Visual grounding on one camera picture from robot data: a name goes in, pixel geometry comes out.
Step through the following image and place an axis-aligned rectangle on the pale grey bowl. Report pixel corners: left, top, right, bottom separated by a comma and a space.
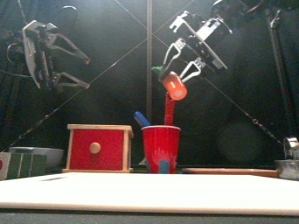
9, 146, 66, 172

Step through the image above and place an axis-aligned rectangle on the wooden box red drawer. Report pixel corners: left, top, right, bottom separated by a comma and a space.
61, 123, 137, 174

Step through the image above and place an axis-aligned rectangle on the red plastic cup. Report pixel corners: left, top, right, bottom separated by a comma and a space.
141, 124, 183, 175

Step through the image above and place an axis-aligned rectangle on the blue tape piece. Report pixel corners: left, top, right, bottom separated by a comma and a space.
157, 158, 173, 175

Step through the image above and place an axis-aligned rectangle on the square salmon plastic tray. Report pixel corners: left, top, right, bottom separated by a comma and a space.
182, 167, 281, 179

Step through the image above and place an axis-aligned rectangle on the white cutting board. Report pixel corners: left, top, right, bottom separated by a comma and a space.
0, 171, 299, 217

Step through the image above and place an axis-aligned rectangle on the small metal measuring cup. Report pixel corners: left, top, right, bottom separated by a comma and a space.
274, 136, 299, 181

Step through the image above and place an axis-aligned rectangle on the vertical metal frame pole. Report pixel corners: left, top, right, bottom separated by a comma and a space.
146, 0, 154, 123

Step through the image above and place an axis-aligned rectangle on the blue utensil handle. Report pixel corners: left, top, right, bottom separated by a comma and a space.
133, 110, 154, 129

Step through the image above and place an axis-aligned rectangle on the black frame side post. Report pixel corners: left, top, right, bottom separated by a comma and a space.
268, 10, 296, 138

